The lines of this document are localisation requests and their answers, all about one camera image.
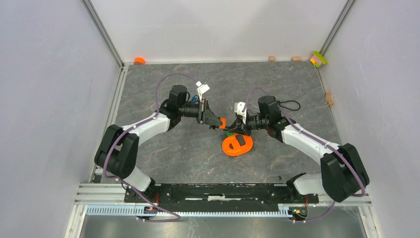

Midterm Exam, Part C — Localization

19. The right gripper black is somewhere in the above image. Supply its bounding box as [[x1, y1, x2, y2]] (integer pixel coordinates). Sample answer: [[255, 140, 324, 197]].
[[228, 113, 268, 137]]

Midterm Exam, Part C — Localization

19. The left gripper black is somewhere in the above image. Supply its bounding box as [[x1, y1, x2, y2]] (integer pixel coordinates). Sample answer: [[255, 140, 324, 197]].
[[178, 98, 222, 125]]

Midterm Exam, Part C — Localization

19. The orange black padlock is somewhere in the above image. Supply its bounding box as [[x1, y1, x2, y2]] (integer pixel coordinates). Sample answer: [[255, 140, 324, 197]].
[[210, 118, 227, 130]]

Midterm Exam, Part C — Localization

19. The black cable loop lock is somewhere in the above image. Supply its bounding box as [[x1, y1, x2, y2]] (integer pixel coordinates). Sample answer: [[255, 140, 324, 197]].
[[278, 100, 301, 112]]

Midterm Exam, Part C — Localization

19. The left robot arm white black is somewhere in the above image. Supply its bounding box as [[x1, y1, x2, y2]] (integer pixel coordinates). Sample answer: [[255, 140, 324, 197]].
[[94, 85, 226, 202]]

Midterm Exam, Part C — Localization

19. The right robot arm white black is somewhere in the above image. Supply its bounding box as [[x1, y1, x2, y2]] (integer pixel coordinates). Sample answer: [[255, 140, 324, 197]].
[[226, 96, 369, 202]]

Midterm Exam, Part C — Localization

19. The wooden arch piece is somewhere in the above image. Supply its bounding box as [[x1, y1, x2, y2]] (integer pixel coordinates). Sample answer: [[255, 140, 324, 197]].
[[325, 92, 334, 107]]

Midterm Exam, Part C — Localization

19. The green pink brick stack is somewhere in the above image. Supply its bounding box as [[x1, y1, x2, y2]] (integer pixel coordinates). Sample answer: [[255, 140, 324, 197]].
[[310, 51, 328, 68]]

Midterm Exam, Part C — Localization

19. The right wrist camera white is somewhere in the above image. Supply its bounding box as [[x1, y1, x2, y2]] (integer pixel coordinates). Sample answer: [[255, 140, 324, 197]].
[[234, 102, 247, 124]]

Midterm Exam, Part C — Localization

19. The orange ring toy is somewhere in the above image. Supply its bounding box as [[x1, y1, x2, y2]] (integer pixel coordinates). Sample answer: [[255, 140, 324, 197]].
[[222, 134, 254, 157]]

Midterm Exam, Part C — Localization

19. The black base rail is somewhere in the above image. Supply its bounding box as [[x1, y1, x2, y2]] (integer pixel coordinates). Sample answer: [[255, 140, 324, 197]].
[[144, 183, 319, 212]]

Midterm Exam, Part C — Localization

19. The orange cap at wall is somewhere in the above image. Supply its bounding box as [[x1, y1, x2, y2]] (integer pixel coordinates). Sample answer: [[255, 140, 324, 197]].
[[133, 57, 146, 65]]

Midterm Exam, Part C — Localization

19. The white toothed cable duct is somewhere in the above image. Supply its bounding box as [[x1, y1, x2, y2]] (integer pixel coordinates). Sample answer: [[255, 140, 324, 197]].
[[86, 205, 292, 218]]

